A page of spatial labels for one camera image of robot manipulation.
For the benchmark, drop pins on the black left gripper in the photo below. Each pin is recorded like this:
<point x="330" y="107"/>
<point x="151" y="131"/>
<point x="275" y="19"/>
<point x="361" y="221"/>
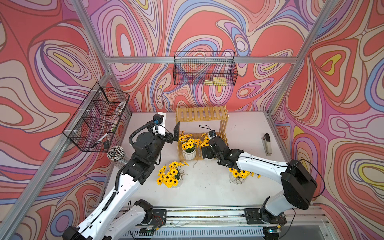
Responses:
<point x="168" y="139"/>

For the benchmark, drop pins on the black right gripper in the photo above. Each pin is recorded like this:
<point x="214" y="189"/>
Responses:
<point x="204" y="153"/>

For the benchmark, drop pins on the sunflower pot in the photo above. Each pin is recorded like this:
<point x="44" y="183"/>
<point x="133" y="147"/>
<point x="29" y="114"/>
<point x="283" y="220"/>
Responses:
<point x="188" y="145"/>
<point x="239" y="176"/>
<point x="205" y="141"/>
<point x="172" y="175"/>

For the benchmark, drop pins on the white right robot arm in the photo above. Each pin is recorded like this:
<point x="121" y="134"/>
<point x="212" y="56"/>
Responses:
<point x="298" y="184"/>

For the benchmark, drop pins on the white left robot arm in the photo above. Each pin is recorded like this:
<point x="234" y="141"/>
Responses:
<point x="120" y="186"/>

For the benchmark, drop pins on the wooden two-tier shelf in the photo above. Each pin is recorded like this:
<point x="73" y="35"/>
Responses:
<point x="197" y="115"/>

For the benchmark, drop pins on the white and black stapler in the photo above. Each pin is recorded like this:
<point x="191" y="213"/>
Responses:
<point x="266" y="139"/>

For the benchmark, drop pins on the yellow sticky notes pad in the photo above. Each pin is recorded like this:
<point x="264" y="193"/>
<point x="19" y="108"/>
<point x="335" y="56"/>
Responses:
<point x="216" y="81"/>

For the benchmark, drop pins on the clear cup of pencils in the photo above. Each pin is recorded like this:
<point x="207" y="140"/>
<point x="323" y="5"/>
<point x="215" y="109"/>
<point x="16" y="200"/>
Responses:
<point x="118" y="156"/>

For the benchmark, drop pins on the white marker in basket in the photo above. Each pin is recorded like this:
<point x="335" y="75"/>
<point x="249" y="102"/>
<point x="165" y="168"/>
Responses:
<point x="99" y="140"/>

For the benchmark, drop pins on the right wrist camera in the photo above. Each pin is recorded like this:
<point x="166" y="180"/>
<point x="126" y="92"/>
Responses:
<point x="212" y="133"/>

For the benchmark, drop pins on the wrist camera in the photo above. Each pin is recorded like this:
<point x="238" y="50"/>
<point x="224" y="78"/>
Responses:
<point x="159" y="119"/>
<point x="212" y="133"/>

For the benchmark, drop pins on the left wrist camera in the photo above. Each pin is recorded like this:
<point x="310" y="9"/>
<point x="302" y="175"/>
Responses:
<point x="159" y="119"/>

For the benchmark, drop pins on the black wire basket back wall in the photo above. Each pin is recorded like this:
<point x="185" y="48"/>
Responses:
<point x="194" y="67"/>

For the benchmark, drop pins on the black wire basket wall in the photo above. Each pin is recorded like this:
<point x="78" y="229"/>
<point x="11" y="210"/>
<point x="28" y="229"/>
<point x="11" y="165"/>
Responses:
<point x="99" y="113"/>
<point x="194" y="67"/>

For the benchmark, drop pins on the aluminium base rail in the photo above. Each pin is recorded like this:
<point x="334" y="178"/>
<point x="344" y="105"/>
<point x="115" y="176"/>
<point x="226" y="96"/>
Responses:
<point x="206" y="223"/>

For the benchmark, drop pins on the black wire basket left wall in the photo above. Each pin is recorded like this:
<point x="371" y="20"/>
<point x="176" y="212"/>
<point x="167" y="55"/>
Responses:
<point x="99" y="113"/>

